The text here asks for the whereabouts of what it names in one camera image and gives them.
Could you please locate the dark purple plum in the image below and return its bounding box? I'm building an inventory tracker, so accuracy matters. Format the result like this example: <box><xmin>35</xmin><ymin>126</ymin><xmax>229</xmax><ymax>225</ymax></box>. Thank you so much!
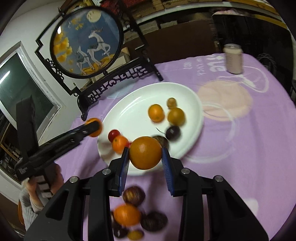
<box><xmin>166</xmin><ymin>126</ymin><xmax>181</xmax><ymax>141</ymax></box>

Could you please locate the black flat monitor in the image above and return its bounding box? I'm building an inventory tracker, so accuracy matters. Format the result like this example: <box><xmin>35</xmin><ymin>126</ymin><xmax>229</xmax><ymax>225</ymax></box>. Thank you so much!
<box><xmin>212</xmin><ymin>10</ymin><xmax>294</xmax><ymax>93</ymax></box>

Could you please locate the white oval plate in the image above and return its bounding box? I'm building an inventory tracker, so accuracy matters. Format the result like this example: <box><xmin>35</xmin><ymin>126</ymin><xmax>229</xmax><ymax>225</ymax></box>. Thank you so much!
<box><xmin>97</xmin><ymin>82</ymin><xmax>204</xmax><ymax>176</ymax></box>

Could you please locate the round deer picture screen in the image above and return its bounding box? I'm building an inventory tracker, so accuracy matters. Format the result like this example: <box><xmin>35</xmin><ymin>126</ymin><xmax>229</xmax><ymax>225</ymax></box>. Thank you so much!
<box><xmin>35</xmin><ymin>0</ymin><xmax>163</xmax><ymax>121</ymax></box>

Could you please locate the pale drink can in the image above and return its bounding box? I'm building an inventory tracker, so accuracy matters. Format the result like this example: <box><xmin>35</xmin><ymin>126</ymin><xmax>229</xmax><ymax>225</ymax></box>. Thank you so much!
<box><xmin>223</xmin><ymin>44</ymin><xmax>244</xmax><ymax>75</ymax></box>

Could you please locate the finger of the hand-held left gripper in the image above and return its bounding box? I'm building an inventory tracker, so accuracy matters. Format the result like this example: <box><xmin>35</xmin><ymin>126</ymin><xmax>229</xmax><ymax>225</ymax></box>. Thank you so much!
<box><xmin>38</xmin><ymin>121</ymin><xmax>102</xmax><ymax>161</ymax></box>

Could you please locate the purple printed tablecloth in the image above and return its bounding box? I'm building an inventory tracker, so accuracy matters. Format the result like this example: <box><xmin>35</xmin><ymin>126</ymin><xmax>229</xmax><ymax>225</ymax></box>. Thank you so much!
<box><xmin>55</xmin><ymin>53</ymin><xmax>296</xmax><ymax>241</ymax></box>

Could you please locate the stack of dark red boxes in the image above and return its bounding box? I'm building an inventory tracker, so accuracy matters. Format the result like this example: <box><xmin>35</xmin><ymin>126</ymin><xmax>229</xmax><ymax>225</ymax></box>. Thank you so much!
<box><xmin>99</xmin><ymin>0</ymin><xmax>131</xmax><ymax>11</ymax></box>

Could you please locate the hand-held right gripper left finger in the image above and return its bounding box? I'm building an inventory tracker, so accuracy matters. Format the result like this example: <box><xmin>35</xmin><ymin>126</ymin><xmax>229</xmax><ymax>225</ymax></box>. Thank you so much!
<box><xmin>23</xmin><ymin>147</ymin><xmax>130</xmax><ymax>241</ymax></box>

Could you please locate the smooth round orange fruit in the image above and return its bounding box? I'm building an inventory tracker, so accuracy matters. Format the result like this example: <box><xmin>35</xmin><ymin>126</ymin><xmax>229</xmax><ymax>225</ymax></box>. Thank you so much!
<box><xmin>129</xmin><ymin>136</ymin><xmax>162</xmax><ymax>170</ymax></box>

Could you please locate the red cherry tomato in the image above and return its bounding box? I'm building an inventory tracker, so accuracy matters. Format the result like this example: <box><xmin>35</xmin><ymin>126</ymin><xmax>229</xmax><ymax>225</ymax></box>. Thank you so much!
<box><xmin>108</xmin><ymin>130</ymin><xmax>121</xmax><ymax>142</ymax></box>

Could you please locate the small tangerine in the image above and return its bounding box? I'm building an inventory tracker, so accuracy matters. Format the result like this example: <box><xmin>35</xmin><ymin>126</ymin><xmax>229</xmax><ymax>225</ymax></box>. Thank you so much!
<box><xmin>84</xmin><ymin>118</ymin><xmax>103</xmax><ymax>138</ymax></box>
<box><xmin>112</xmin><ymin>136</ymin><xmax>129</xmax><ymax>154</ymax></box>
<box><xmin>148</xmin><ymin>104</ymin><xmax>165</xmax><ymax>123</ymax></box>

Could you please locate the dark purple round fruit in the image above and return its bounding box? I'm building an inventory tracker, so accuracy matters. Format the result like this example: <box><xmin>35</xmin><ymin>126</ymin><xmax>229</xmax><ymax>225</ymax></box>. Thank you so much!
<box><xmin>112</xmin><ymin>220</ymin><xmax>129</xmax><ymax>239</ymax></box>

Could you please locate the person's left forearm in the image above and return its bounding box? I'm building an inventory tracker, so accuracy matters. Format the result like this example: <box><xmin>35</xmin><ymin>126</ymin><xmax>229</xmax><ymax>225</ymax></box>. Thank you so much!
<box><xmin>18</xmin><ymin>192</ymin><xmax>50</xmax><ymax>233</ymax></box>

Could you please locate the person's left hand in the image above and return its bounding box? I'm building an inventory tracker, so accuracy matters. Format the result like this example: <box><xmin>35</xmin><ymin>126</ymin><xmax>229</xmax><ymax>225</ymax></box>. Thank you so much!
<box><xmin>23</xmin><ymin>166</ymin><xmax>65</xmax><ymax>210</ymax></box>

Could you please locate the large tangerine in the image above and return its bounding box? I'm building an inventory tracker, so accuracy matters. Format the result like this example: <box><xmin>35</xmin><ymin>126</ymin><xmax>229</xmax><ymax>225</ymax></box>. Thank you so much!
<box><xmin>113</xmin><ymin>204</ymin><xmax>141</xmax><ymax>226</ymax></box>

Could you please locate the brown cardboard box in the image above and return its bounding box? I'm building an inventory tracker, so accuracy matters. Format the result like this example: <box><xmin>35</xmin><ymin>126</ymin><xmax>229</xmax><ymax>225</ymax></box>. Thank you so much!
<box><xmin>139</xmin><ymin>16</ymin><xmax>216</xmax><ymax>65</ymax></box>

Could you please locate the yellow plum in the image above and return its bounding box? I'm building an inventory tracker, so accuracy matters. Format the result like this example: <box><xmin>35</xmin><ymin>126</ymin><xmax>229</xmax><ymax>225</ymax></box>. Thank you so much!
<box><xmin>167</xmin><ymin>107</ymin><xmax>186</xmax><ymax>127</ymax></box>

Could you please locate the dark brown water chestnut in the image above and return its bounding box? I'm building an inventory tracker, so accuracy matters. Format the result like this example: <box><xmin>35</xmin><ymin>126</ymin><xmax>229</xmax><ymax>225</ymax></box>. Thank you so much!
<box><xmin>153</xmin><ymin>136</ymin><xmax>170</xmax><ymax>149</ymax></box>
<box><xmin>141</xmin><ymin>211</ymin><xmax>168</xmax><ymax>232</ymax></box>

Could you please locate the small brown water chestnut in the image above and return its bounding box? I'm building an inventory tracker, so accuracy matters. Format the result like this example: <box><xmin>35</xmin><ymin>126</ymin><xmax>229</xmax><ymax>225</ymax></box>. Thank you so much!
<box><xmin>122</xmin><ymin>186</ymin><xmax>146</xmax><ymax>207</ymax></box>

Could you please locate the white framed window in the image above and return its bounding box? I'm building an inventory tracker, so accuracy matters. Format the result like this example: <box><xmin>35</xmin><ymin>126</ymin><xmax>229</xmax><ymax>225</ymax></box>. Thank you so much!
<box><xmin>0</xmin><ymin>42</ymin><xmax>64</xmax><ymax>130</ymax></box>

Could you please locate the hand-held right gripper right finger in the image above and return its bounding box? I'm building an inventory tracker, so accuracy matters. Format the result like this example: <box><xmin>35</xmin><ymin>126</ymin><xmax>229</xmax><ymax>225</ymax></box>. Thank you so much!
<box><xmin>161</xmin><ymin>147</ymin><xmax>270</xmax><ymax>241</ymax></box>

